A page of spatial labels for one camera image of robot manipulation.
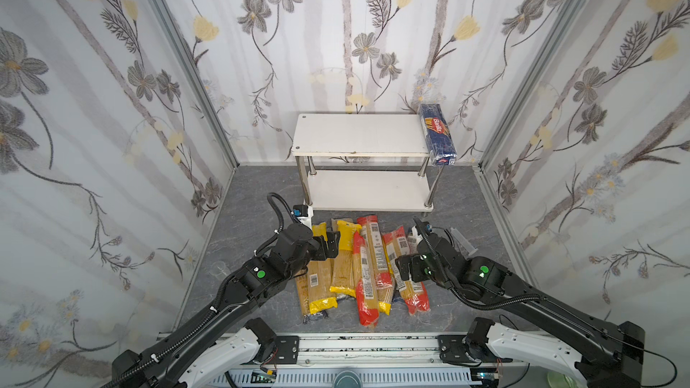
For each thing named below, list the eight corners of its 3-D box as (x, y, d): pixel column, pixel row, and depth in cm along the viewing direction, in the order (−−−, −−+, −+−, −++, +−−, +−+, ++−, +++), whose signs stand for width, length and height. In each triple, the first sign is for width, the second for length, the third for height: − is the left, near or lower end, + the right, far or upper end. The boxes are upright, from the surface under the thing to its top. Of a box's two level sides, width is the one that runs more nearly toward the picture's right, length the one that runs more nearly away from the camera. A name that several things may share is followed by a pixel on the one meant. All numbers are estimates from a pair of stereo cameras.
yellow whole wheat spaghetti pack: (379, 292, 86) (380, 288, 83) (358, 222, 103) (358, 217, 100) (398, 288, 87) (400, 283, 84) (374, 219, 104) (375, 213, 101)
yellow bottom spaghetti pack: (378, 314, 82) (379, 311, 79) (376, 290, 87) (377, 286, 84) (392, 314, 82) (394, 311, 79) (390, 290, 87) (392, 286, 84)
